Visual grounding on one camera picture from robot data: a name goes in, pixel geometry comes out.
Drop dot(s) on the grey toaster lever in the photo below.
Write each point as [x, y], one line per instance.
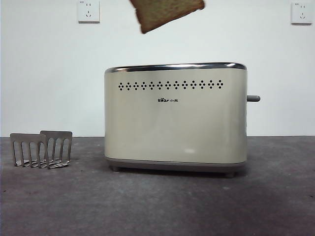
[254, 98]

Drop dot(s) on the brown toasted bread slice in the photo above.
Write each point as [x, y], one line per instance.
[167, 12]

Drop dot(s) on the white wall socket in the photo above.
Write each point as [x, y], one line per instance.
[302, 13]
[89, 11]

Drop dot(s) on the cream toaster with chrome top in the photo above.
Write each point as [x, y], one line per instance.
[172, 123]

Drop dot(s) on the silver metal toast rack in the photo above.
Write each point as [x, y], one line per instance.
[41, 150]

